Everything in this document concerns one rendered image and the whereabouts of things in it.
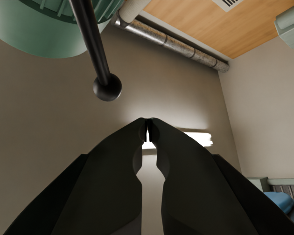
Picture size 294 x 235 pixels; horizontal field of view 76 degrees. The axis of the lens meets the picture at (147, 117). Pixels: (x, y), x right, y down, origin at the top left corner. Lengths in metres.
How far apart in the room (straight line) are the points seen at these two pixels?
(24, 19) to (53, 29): 0.03
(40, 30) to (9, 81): 1.36
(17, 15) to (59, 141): 1.32
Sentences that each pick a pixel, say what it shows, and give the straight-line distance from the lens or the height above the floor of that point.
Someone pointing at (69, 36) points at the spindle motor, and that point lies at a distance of 0.27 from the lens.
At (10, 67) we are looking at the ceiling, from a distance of 1.66.
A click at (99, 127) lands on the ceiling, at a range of 1.67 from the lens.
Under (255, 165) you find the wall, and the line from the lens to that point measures 3.27.
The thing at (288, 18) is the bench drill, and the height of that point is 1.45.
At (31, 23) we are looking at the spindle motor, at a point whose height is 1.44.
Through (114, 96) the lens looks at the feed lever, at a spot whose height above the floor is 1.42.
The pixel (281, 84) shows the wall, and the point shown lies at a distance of 3.21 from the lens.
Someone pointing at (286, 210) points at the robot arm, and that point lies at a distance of 0.40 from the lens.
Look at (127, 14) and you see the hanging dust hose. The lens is 2.06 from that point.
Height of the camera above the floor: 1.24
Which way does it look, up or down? 47 degrees up
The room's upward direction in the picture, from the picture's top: 114 degrees counter-clockwise
